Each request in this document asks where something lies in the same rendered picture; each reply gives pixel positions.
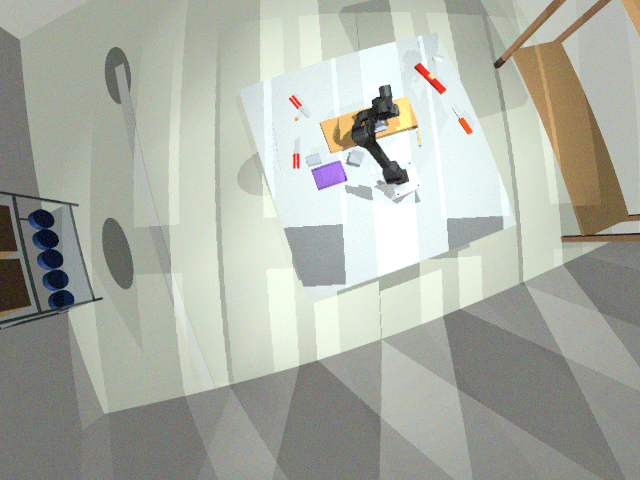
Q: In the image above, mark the purple open tray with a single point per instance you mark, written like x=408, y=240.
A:
x=329, y=175

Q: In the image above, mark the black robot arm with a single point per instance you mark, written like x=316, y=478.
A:
x=365, y=136

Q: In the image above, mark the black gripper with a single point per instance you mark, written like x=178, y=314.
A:
x=382, y=117

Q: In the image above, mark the red flat bar with small yellow block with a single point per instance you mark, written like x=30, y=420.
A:
x=430, y=78

